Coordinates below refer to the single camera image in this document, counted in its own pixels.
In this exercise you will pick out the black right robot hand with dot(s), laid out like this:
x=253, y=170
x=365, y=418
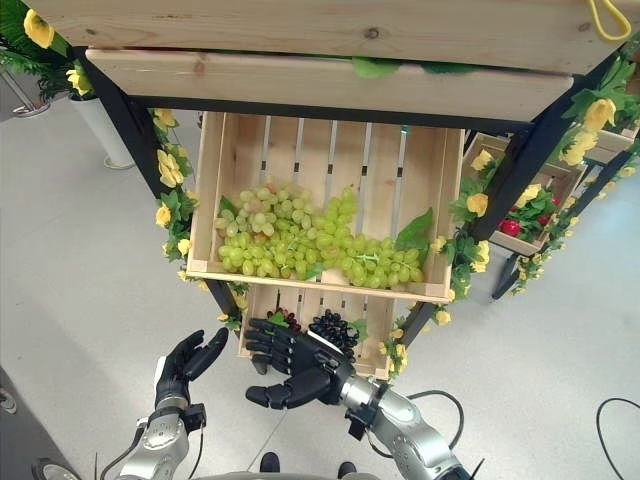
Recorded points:
x=305, y=367

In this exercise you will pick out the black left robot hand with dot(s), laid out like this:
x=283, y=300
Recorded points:
x=186, y=364

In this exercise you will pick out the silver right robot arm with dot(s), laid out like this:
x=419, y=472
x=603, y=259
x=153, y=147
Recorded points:
x=405, y=425

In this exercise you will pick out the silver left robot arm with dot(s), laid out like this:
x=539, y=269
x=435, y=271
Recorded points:
x=159, y=440

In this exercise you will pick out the black grape bunch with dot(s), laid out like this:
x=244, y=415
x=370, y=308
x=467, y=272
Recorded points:
x=332, y=325

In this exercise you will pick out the red grape bunch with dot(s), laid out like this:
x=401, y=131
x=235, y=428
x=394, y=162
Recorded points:
x=286, y=316

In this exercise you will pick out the wooden crate with dark grapes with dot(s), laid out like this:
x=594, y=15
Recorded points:
x=372, y=350

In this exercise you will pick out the dark left robot foot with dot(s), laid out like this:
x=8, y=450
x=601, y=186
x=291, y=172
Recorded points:
x=270, y=462

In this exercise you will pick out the dark robot foot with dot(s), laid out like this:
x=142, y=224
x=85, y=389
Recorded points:
x=346, y=469
x=270, y=462

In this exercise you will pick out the dark right robot foot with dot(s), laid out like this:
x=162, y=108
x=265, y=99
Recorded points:
x=346, y=469

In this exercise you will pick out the green grape bunch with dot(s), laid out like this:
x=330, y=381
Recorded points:
x=372, y=262
x=336, y=217
x=275, y=202
x=255, y=252

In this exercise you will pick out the small green plastic leaf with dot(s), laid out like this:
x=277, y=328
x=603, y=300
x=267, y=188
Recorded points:
x=227, y=206

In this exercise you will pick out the dark grey cart base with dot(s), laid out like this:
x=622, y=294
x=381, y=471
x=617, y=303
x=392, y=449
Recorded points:
x=25, y=430

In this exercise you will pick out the large green plastic leaf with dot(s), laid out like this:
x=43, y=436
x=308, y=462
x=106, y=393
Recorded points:
x=416, y=232

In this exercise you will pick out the yellow flower garland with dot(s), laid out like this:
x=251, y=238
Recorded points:
x=37, y=30
x=170, y=170
x=470, y=240
x=535, y=200
x=597, y=115

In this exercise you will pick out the wooden crate with green grapes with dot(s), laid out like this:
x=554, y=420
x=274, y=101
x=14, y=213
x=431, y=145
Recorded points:
x=450, y=200

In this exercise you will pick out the white pole with base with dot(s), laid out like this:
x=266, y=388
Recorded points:
x=102, y=130

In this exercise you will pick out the red fruit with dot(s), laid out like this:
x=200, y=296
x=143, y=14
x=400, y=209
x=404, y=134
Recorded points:
x=511, y=227

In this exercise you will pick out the wooden crate with red fruit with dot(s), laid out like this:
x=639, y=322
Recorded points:
x=530, y=245

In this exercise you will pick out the long shallow wooden crate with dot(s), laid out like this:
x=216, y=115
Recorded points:
x=300, y=85

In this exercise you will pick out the small wooden crate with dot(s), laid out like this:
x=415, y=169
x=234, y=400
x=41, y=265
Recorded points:
x=492, y=142

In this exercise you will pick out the chrome stand base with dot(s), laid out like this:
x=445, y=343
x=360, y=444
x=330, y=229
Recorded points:
x=30, y=109

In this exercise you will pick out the wooden crate with yellow loop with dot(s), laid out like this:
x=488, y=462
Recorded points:
x=325, y=25

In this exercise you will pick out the yellow plastic loop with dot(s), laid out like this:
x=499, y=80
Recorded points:
x=612, y=32

